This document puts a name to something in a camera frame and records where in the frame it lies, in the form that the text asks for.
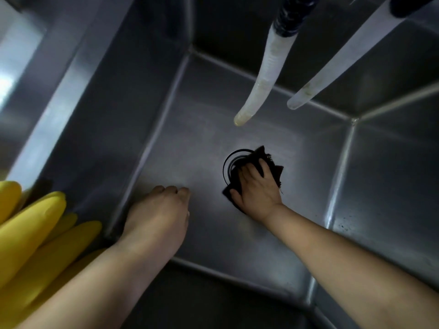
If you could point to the black scrubbing cloth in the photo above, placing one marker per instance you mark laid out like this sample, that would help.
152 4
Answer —
272 166

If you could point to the person's right forearm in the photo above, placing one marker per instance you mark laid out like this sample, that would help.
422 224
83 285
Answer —
349 267

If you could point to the stainless steel sink basin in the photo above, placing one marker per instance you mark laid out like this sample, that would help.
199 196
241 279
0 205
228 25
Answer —
205 109

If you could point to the person's left forearm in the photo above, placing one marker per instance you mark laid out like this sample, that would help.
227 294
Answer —
103 287

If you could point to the person's right thumb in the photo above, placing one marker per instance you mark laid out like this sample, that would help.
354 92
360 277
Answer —
236 198

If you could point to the person's right hand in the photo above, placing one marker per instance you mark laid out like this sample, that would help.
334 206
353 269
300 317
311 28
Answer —
259 195

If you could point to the person's left fingers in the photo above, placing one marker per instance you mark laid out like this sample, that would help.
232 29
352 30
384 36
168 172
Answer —
171 192

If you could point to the yellow rubber glove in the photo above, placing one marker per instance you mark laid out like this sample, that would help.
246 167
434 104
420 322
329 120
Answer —
31 219
44 260

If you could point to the person's left hand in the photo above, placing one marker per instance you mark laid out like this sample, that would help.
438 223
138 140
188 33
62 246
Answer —
156 219

